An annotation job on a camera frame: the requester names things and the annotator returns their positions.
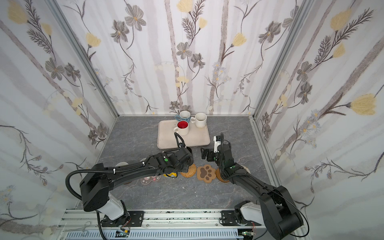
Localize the yellow mug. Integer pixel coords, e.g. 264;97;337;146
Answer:
164;173;178;179

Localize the woven rattan round coaster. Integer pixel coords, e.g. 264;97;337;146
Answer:
180;164;197;178

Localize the brown round wooden coaster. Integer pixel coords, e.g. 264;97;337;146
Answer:
216;169;230;183

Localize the brown paw shaped coaster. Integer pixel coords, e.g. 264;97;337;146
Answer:
197;165;217;184

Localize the white colourful stitched coaster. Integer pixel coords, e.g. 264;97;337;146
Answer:
241;165;251;175

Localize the white mug red inside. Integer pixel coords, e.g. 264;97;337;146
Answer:
174;121;189;136

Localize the white speckled mug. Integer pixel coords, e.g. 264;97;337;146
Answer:
191;113;208;129

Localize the pink flower coaster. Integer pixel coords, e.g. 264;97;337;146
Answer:
140;176;161;186

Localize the blue patterned mug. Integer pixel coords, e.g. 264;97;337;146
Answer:
175;111;191;123

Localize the purple mug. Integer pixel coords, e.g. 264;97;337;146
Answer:
116;162;128;167

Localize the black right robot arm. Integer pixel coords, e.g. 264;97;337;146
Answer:
201;141;308;240

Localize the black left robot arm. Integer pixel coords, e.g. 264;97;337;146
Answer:
80;147;193;212

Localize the beige plastic tray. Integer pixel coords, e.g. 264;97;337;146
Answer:
157;120;211;149

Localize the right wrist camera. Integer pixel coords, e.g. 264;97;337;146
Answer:
214;136;222;153

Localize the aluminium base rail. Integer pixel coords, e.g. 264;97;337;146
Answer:
53;209;273;240

